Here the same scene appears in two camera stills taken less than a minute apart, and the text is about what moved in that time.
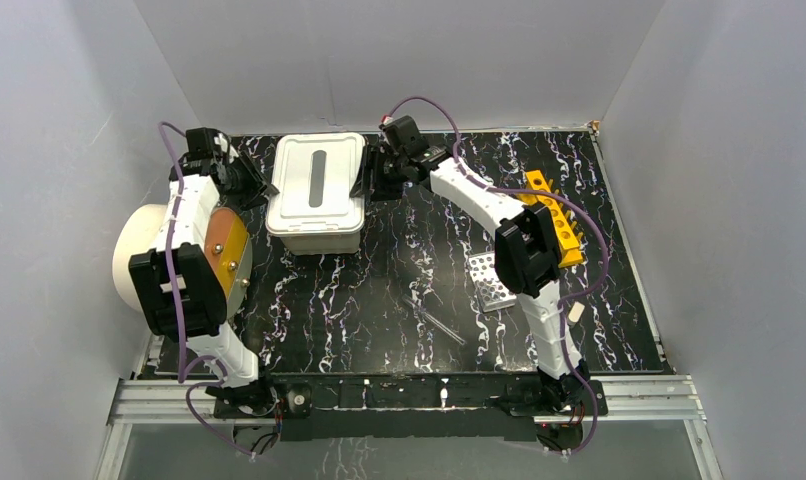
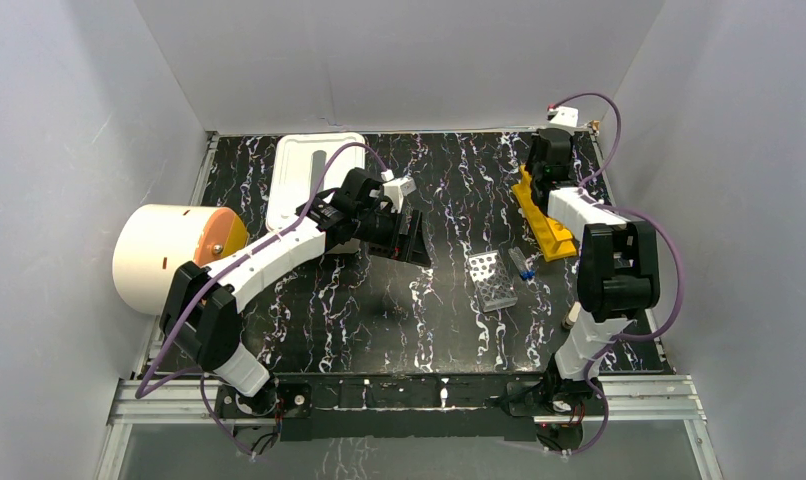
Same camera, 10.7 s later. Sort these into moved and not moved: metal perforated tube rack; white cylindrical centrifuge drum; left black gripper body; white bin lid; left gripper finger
Moved: left black gripper body; left gripper finger
Not moved: white bin lid; white cylindrical centrifuge drum; metal perforated tube rack
